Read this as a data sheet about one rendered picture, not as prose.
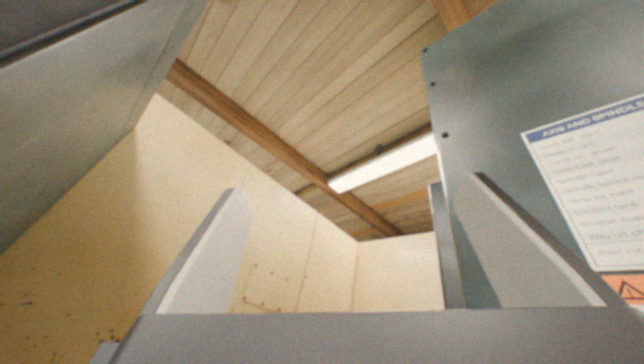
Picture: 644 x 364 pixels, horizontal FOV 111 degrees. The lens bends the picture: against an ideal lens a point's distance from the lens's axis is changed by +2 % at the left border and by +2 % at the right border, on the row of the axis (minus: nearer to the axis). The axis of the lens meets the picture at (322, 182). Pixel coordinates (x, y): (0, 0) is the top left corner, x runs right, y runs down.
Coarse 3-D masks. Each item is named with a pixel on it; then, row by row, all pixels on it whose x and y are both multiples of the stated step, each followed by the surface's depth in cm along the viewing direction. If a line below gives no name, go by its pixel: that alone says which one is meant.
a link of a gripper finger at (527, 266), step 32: (480, 192) 9; (480, 224) 9; (512, 224) 7; (480, 256) 9; (512, 256) 7; (544, 256) 6; (576, 256) 6; (512, 288) 7; (544, 288) 6; (576, 288) 5; (608, 288) 5
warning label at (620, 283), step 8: (608, 280) 20; (616, 280) 20; (624, 280) 20; (632, 280) 20; (640, 280) 19; (616, 288) 20; (624, 288) 20; (632, 288) 19; (640, 288) 19; (624, 296) 19; (632, 296) 19; (640, 296) 19; (632, 304) 19; (640, 304) 19
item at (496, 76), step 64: (512, 0) 52; (576, 0) 40; (640, 0) 33; (448, 64) 54; (512, 64) 42; (576, 64) 34; (640, 64) 28; (448, 128) 43; (512, 128) 35; (448, 192) 36; (512, 192) 30
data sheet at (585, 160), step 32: (640, 96) 26; (544, 128) 31; (576, 128) 29; (608, 128) 27; (640, 128) 25; (544, 160) 29; (576, 160) 27; (608, 160) 25; (640, 160) 23; (576, 192) 25; (608, 192) 24; (640, 192) 22; (576, 224) 24; (608, 224) 22; (640, 224) 21; (608, 256) 21; (640, 256) 20
